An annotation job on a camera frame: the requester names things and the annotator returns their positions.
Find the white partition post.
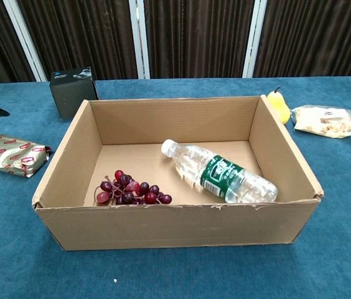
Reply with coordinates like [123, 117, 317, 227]
[128, 0, 151, 80]
[242, 0, 269, 78]
[2, 0, 48, 82]

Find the red grape bunch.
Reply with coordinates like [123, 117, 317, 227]
[93, 169, 173, 206]

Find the black cube box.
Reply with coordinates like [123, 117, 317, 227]
[49, 66, 98, 120]

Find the transparent water bottle green label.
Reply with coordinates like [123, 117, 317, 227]
[161, 139, 279, 204]

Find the red patterned snack packet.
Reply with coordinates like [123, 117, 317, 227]
[0, 134, 52, 179]

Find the clear snack bag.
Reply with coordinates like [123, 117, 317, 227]
[289, 104, 351, 140]

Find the yellow pear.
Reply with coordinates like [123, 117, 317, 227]
[266, 86, 291, 125]

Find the blue table cloth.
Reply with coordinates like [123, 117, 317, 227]
[0, 74, 351, 299]

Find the open cardboard box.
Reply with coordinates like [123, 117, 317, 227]
[32, 95, 324, 252]

